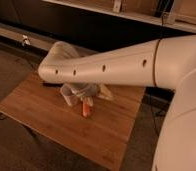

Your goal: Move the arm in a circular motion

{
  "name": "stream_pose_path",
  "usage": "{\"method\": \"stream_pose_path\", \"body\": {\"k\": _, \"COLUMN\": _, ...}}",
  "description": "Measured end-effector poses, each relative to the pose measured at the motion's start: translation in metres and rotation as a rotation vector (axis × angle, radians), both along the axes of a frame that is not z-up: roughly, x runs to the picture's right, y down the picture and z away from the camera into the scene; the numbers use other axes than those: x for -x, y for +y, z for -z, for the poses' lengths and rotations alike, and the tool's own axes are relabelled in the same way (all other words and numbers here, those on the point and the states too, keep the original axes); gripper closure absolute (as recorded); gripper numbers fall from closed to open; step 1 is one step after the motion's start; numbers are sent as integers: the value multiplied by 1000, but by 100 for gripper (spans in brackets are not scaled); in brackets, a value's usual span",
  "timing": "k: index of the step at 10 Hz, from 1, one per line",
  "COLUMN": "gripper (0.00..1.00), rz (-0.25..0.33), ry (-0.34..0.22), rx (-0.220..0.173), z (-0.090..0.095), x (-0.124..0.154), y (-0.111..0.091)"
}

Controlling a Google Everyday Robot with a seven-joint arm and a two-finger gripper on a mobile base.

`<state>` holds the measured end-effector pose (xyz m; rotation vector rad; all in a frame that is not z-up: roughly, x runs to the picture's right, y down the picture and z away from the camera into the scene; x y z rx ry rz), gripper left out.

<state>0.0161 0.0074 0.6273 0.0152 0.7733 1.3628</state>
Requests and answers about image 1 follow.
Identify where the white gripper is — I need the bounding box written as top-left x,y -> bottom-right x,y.
60,83 -> 113,117

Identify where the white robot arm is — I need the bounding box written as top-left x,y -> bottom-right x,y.
38,35 -> 196,171

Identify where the wooden table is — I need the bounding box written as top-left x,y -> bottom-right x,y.
0,73 -> 144,171

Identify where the white wall plug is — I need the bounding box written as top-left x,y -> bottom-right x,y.
22,35 -> 31,46

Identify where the white wall shelf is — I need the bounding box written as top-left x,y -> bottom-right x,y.
44,0 -> 196,33

